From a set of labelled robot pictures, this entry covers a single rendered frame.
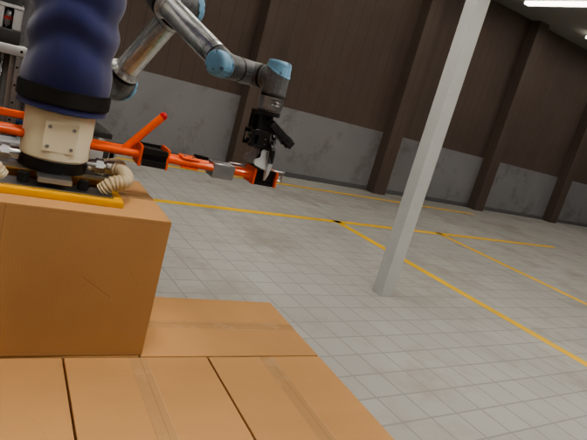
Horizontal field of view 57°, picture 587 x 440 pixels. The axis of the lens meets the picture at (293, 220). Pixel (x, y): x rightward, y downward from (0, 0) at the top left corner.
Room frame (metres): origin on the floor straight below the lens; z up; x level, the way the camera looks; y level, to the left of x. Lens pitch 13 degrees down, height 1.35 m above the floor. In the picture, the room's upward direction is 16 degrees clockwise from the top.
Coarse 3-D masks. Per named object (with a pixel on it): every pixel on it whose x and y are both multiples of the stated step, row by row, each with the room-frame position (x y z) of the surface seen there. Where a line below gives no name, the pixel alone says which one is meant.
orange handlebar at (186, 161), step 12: (0, 108) 1.54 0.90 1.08; (0, 132) 1.30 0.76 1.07; (12, 132) 1.31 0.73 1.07; (96, 144) 1.42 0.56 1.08; (108, 144) 1.44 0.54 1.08; (120, 144) 1.49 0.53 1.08; (132, 156) 1.47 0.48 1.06; (180, 156) 1.58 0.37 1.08; (192, 156) 1.59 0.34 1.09; (192, 168) 1.55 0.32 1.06; (204, 168) 1.58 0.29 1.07; (240, 168) 1.68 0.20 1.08
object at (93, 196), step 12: (0, 180) 1.23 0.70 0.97; (12, 180) 1.26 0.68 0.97; (24, 180) 1.27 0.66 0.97; (36, 180) 1.32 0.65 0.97; (84, 180) 1.35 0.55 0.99; (0, 192) 1.21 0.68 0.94; (12, 192) 1.22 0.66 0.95; (24, 192) 1.24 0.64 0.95; (36, 192) 1.25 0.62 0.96; (48, 192) 1.26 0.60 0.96; (60, 192) 1.29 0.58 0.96; (72, 192) 1.30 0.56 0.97; (84, 192) 1.33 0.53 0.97; (96, 192) 1.36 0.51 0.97; (96, 204) 1.32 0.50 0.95; (108, 204) 1.34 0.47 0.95; (120, 204) 1.35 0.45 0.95
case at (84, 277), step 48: (144, 192) 1.59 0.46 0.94; (0, 240) 1.16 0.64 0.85; (48, 240) 1.21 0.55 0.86; (96, 240) 1.27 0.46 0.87; (144, 240) 1.33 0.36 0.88; (0, 288) 1.17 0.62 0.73; (48, 288) 1.22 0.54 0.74; (96, 288) 1.28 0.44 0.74; (144, 288) 1.35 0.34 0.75; (0, 336) 1.18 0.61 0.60; (48, 336) 1.23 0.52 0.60; (96, 336) 1.30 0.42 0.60; (144, 336) 1.36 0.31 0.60
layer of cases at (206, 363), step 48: (192, 336) 1.55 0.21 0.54; (240, 336) 1.64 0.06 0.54; (288, 336) 1.74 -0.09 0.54; (0, 384) 1.08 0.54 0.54; (48, 384) 1.13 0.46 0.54; (96, 384) 1.18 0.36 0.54; (144, 384) 1.23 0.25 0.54; (192, 384) 1.29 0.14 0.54; (240, 384) 1.36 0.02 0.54; (288, 384) 1.43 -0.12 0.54; (336, 384) 1.51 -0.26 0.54; (0, 432) 0.94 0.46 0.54; (48, 432) 0.98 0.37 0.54; (96, 432) 1.01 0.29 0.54; (144, 432) 1.06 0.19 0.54; (192, 432) 1.10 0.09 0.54; (240, 432) 1.15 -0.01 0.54; (288, 432) 1.20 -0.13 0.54; (336, 432) 1.26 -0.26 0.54; (384, 432) 1.32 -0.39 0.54
